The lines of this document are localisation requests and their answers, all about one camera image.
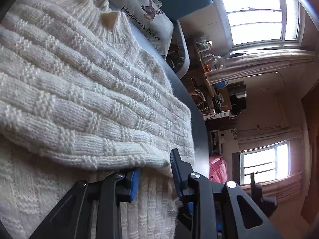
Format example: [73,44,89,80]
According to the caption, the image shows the blue folding chair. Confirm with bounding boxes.
[213,80,228,90]

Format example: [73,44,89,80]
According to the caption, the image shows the grey deer print pillow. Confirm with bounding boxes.
[109,0,174,58]

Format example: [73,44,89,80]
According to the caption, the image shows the large clear jar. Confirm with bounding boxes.
[210,56,225,71]

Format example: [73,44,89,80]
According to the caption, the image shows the cream knitted sweater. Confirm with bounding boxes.
[1,0,195,238]

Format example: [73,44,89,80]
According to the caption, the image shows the multicolour sofa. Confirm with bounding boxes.
[84,0,214,79]

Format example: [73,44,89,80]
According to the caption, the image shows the black television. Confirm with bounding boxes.
[227,81,247,117]

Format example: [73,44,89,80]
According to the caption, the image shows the wooden side table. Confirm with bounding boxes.
[191,41,231,120]

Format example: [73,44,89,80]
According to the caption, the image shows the pink ruffled bed cover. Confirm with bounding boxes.
[209,154,228,184]

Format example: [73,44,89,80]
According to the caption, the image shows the pink middle curtain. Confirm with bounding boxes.
[208,49,317,83]

